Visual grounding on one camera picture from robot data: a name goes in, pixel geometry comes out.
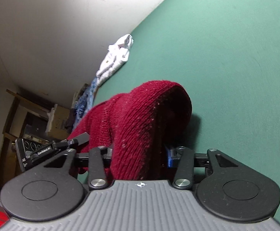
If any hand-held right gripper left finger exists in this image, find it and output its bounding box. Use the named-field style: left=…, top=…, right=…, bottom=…
left=44, top=146, right=113, bottom=190

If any dark red knitted sweater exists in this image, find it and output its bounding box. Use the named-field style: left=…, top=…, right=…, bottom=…
left=66, top=79, right=193, bottom=181

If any white folded garment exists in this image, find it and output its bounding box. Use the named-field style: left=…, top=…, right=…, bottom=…
left=95, top=34, right=134, bottom=87

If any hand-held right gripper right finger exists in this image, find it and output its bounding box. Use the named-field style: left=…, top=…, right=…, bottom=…
left=164, top=144, right=243, bottom=190

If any blue checkered cloth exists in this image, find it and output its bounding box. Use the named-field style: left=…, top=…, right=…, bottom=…
left=70, top=76, right=100, bottom=130

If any green felt table cover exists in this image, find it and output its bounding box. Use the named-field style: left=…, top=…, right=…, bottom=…
left=77, top=0, right=280, bottom=231

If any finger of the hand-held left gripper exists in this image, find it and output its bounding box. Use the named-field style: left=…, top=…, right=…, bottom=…
left=53, top=132, right=90, bottom=151

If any large cardboard box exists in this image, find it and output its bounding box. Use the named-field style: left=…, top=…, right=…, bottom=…
left=47, top=103, right=73, bottom=139

